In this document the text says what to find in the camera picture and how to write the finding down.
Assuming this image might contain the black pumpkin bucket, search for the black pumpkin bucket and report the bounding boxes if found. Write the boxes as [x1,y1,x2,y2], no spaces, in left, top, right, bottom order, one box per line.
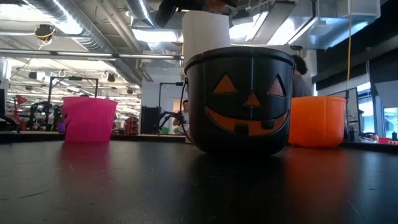
[179,46,295,157]

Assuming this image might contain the person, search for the person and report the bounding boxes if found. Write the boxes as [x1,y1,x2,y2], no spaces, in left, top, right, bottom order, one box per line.
[172,99,190,135]

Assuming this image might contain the black cabinet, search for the black cabinet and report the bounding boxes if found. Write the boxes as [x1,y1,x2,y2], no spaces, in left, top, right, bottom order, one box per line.
[141,105,162,135]

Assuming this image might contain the white table lamp wood base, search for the white table lamp wood base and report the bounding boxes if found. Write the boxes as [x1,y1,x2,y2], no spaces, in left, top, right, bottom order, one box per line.
[182,10,232,65]

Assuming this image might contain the black table mat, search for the black table mat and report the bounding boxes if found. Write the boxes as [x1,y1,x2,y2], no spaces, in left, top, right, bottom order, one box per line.
[0,139,398,224]

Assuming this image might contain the pink plastic bucket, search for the pink plastic bucket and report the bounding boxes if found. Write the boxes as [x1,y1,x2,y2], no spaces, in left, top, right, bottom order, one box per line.
[60,96,119,144]

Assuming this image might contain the orange pumpkin bucket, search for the orange pumpkin bucket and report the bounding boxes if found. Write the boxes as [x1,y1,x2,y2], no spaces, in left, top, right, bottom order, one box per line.
[288,95,348,148]

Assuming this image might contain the long ceiling light bar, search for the long ceiling light bar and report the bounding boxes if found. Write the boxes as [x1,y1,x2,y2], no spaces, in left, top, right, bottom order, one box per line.
[0,48,185,60]

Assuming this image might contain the red desk lamp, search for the red desk lamp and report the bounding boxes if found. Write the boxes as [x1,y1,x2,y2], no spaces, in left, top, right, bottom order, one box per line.
[14,95,28,130]

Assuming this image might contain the silver ceiling air duct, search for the silver ceiling air duct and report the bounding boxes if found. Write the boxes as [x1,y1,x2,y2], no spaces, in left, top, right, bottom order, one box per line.
[26,0,144,85]

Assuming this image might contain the black background frame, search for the black background frame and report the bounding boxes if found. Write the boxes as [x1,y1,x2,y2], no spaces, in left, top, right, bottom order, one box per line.
[46,76,100,131]

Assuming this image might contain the grey ceiling air duct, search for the grey ceiling air duct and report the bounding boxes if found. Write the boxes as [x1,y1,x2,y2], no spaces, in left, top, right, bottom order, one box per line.
[287,0,382,50]

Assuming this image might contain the yellow hanging cable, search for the yellow hanging cable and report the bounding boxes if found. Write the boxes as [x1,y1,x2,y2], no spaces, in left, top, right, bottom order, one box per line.
[345,0,354,91]

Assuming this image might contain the yellow cable coil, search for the yellow cable coil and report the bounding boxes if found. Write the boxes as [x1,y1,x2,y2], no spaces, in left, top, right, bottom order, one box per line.
[34,24,57,42]

